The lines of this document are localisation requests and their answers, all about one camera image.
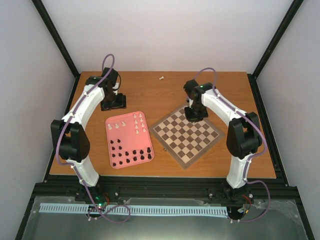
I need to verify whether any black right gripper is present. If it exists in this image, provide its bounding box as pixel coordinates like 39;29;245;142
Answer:
184;103;208;124

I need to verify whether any wooden chess board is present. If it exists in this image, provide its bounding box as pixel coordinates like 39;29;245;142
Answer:
149;103;225;169

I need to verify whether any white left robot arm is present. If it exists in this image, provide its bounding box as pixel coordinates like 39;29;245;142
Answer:
50;67;126;202

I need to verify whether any light blue cable duct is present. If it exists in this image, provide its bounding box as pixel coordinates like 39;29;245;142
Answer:
39;203;228;218

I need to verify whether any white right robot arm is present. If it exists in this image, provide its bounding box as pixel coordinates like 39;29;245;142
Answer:
183;79;263;189

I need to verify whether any pink plastic tray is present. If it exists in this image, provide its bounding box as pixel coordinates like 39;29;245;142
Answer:
105;111;155;169

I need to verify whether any black aluminium frame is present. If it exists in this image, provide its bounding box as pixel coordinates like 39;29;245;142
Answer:
16;0;315;240

